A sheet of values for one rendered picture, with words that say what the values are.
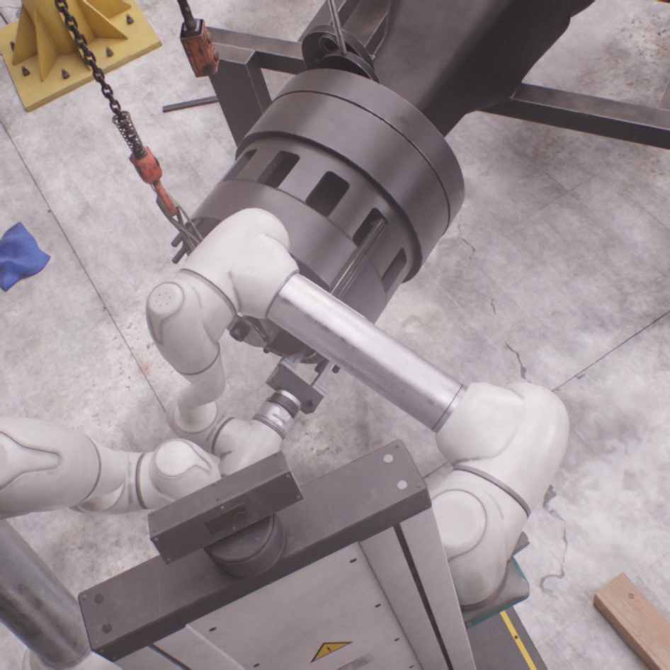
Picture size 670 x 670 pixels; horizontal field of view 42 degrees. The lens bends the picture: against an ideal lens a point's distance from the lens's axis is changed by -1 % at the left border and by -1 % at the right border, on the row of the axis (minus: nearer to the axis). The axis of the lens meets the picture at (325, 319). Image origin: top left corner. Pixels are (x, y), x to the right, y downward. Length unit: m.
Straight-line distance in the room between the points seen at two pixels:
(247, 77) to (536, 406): 1.90
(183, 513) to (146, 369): 2.46
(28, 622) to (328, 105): 1.31
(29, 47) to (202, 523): 4.00
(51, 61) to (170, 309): 3.10
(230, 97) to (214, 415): 1.52
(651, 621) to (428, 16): 1.69
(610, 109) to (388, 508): 2.05
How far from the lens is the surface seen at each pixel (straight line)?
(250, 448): 2.04
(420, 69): 2.41
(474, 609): 1.67
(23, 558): 1.33
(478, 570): 1.49
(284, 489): 0.77
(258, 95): 3.21
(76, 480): 1.11
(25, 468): 1.04
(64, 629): 1.46
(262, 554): 0.80
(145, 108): 4.12
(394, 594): 1.05
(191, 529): 0.78
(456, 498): 1.47
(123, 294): 3.45
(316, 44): 2.31
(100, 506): 1.60
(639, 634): 2.54
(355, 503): 0.84
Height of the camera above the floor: 2.55
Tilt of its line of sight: 55 degrees down
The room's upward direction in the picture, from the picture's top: 20 degrees counter-clockwise
